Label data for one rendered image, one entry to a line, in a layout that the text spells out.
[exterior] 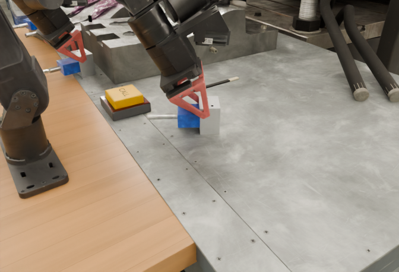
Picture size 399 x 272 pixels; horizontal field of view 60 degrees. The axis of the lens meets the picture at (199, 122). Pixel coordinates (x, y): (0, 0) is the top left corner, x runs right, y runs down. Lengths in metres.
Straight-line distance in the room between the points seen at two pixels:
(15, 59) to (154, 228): 0.29
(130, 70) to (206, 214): 0.47
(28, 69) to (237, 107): 0.40
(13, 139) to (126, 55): 0.35
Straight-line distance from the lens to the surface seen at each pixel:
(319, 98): 0.80
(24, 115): 0.56
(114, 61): 0.83
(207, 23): 0.55
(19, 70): 0.54
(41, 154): 0.61
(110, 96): 0.71
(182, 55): 0.55
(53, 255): 0.47
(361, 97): 0.82
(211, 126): 0.62
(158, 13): 0.55
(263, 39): 1.04
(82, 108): 0.76
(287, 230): 0.47
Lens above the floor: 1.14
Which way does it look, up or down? 31 degrees down
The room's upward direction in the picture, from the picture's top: straight up
